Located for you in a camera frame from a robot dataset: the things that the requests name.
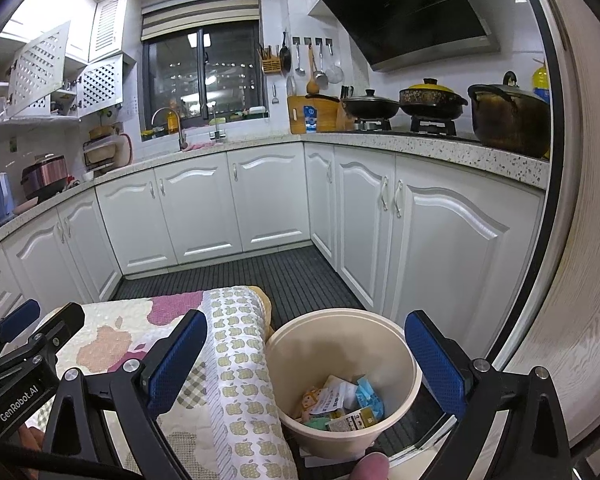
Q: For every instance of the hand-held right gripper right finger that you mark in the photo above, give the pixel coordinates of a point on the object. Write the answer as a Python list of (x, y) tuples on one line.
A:
[(435, 365)]

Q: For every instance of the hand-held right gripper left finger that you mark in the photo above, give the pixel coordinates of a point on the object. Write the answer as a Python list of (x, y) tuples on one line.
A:
[(175, 365)]

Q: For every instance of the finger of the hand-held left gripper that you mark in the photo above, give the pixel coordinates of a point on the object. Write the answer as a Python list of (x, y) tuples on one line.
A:
[(60, 327), (14, 321)]

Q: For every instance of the yellow printed small packet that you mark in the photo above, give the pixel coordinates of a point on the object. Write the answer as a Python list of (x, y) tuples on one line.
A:
[(355, 419)]

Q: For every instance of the beige plastic bucket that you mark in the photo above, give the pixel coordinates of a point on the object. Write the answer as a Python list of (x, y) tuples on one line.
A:
[(300, 350)]

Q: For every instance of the apple print patchwork blanket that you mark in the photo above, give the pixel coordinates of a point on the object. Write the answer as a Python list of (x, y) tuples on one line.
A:
[(240, 400)]

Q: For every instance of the pink slipper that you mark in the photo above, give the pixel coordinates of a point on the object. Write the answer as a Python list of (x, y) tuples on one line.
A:
[(372, 466)]

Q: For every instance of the light blue kettle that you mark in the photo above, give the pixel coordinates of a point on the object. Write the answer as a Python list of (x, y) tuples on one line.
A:
[(2, 196)]

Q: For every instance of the copper pink rice cooker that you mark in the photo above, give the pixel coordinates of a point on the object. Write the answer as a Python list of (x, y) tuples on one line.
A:
[(45, 178)]

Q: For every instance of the dark ribbed floor mat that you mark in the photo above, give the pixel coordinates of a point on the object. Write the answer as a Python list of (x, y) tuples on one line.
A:
[(290, 275)]

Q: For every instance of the white kitchen base cabinets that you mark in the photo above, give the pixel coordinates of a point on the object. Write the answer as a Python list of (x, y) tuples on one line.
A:
[(260, 205)]

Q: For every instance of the dish rack with pots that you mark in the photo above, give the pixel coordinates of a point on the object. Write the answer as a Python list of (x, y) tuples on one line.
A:
[(102, 149)]

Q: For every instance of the pink dishcloth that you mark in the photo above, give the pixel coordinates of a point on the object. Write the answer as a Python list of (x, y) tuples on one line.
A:
[(201, 146)]

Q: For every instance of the curved chrome faucet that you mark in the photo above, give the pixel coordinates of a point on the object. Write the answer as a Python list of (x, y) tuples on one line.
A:
[(181, 137)]

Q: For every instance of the small yellow oil bottle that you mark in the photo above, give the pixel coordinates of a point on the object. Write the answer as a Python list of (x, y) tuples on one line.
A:
[(171, 121)]

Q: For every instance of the small chrome tap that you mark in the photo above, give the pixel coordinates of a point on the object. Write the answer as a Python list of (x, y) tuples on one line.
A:
[(215, 129)]

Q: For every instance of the small white lattice cabinet door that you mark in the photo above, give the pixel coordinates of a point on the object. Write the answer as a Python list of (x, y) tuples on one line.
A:
[(100, 82)]

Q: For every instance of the large brown stock pot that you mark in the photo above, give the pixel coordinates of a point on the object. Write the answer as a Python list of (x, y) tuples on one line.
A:
[(510, 122)]

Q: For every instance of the large white lattice cabinet door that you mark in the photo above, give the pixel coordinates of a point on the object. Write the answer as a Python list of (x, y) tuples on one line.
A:
[(40, 67)]

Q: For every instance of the yellow lid casserole pot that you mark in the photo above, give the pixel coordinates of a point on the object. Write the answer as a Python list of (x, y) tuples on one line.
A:
[(432, 99)]

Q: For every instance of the black wok with lid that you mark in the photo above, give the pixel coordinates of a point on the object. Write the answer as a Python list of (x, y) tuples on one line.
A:
[(370, 106)]

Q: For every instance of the blue and white carton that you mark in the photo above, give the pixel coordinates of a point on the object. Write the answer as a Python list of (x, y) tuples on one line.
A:
[(310, 119)]

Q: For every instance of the wooden cutting board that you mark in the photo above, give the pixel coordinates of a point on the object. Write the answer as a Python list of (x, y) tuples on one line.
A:
[(297, 112)]

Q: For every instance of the knife block with knives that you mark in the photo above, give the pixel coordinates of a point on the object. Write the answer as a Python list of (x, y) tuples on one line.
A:
[(346, 96)]

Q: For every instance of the dark kitchen window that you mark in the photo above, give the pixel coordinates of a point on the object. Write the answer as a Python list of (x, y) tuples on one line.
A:
[(225, 75)]

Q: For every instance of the large yellow oil bottle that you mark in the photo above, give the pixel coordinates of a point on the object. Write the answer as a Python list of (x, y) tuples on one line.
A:
[(542, 87)]

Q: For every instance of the white louvered cabinet door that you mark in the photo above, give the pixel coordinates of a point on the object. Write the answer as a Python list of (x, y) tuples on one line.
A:
[(107, 27)]

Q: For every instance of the hanging wooden spoon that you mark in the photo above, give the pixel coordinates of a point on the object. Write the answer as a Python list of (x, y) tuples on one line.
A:
[(312, 85)]

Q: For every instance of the hanging white strainer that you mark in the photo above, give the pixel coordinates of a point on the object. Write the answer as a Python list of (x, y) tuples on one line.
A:
[(334, 74)]

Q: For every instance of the wooden utensil holder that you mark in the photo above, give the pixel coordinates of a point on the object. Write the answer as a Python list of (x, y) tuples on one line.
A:
[(270, 64)]

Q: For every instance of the hanging metal ladle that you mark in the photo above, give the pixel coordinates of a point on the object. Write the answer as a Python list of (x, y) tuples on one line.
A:
[(299, 67)]

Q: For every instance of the black hanging pan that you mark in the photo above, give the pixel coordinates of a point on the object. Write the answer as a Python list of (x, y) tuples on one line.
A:
[(285, 56)]

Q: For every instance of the striped roller blind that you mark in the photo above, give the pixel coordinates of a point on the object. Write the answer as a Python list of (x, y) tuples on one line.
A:
[(200, 12)]

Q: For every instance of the black range hood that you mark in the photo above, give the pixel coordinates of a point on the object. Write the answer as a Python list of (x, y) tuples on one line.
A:
[(410, 15)]

